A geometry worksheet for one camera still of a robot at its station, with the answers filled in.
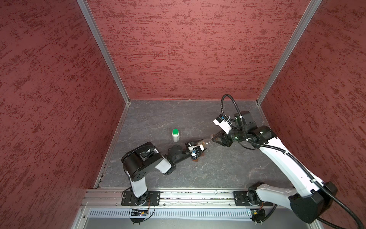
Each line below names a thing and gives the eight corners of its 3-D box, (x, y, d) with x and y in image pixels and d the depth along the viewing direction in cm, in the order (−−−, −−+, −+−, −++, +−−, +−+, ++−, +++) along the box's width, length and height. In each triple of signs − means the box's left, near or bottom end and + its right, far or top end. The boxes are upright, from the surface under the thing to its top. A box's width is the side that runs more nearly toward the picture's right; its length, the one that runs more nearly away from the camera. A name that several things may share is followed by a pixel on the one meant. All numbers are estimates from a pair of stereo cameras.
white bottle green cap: (172, 142, 97) (171, 134, 90) (173, 136, 100) (172, 129, 92) (179, 142, 97) (178, 134, 90) (179, 136, 100) (178, 129, 93)
